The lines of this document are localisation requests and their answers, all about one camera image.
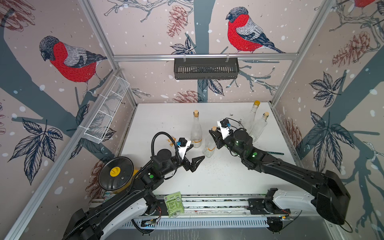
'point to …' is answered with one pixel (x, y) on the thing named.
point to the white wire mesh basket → (97, 130)
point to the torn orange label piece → (171, 144)
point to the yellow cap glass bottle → (249, 118)
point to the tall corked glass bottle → (196, 134)
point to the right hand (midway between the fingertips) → (212, 127)
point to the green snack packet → (174, 204)
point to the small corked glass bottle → (209, 146)
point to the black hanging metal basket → (206, 68)
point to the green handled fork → (269, 152)
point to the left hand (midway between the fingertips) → (200, 149)
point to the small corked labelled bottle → (259, 128)
